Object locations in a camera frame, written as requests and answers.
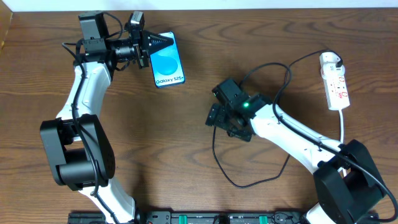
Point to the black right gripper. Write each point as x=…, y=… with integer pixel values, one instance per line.
x=224, y=121

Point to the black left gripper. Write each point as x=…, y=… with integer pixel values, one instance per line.
x=140, y=50

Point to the brown wooden side panel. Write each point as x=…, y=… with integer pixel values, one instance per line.
x=5, y=21

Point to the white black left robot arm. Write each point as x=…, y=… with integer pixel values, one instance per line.
x=79, y=153

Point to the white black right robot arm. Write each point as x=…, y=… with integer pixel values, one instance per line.
x=347, y=181

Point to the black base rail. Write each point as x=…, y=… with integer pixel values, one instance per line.
x=164, y=217

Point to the blue Galaxy smartphone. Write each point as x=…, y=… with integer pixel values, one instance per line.
x=166, y=65

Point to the white power strip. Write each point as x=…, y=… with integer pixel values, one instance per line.
x=332, y=71

